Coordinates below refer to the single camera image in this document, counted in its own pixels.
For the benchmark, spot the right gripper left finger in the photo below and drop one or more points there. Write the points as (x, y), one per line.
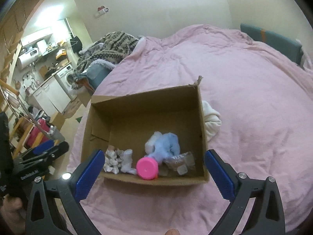
(43, 216)

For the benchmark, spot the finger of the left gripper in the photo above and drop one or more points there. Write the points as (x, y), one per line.
(43, 147)
(45, 159)

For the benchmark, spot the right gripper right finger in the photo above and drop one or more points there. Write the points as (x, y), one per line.
(266, 217)

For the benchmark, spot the white cream floral scrunchie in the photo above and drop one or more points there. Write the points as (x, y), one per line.
(113, 159)

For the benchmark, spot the small white sock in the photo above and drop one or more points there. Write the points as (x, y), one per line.
(126, 164)

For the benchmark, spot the pink round soft toy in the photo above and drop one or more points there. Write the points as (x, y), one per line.
(147, 168)

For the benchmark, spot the light blue fluffy sock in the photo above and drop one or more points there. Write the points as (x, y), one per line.
(162, 146)

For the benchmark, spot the clear plastic item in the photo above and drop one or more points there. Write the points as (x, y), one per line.
(179, 165)

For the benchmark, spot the person's left hand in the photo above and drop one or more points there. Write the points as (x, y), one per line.
(11, 212)

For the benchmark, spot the grey small bin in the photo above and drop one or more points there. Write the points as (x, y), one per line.
(55, 134)

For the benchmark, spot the red suitcase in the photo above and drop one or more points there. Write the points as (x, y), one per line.
(34, 133)

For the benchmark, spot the wooden shelf rack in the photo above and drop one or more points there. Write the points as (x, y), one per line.
(21, 131)

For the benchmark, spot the white kitchen cabinets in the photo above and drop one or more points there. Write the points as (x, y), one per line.
(50, 97)

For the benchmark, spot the brown cardboard box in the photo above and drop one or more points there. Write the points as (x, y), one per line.
(127, 122)

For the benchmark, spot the white washing machine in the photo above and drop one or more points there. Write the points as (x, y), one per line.
(62, 77)

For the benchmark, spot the blue grey cushion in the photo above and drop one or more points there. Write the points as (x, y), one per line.
(96, 72)

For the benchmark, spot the white fluffy cloth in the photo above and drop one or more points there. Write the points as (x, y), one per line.
(212, 120)

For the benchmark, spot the patterned knit blanket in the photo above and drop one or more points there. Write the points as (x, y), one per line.
(107, 52)

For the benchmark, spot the pink bed blanket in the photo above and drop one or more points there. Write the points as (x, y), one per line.
(265, 105)

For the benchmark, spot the teal pillow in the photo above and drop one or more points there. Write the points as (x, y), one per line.
(288, 47)

